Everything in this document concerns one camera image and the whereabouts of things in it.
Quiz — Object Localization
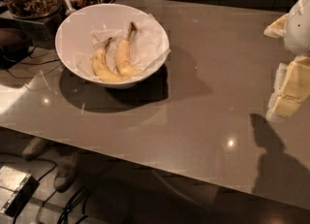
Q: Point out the white paper napkin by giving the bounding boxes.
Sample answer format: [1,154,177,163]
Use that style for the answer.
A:
[74,15,170,81]

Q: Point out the right grey sock foot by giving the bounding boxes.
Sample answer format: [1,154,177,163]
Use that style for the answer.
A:
[53,153,78,193]

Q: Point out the black floor cables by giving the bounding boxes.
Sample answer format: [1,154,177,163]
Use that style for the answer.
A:
[13,163,98,224]

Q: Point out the white spoon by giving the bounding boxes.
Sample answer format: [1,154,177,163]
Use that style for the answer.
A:
[64,0,76,16]

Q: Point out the grey sock foot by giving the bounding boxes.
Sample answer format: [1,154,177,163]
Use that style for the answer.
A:
[53,153,78,193]
[22,137,48,161]

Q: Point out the white ceramic bowl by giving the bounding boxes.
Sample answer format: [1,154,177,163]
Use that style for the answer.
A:
[55,4,170,88]

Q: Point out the left grey sock foot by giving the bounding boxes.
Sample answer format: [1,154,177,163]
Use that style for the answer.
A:
[22,137,48,161]

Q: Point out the yellow banana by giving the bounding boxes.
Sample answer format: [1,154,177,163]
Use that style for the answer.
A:
[115,21,140,77]
[92,38,127,82]

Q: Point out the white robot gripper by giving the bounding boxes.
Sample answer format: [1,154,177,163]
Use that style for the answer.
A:
[263,0,310,118]

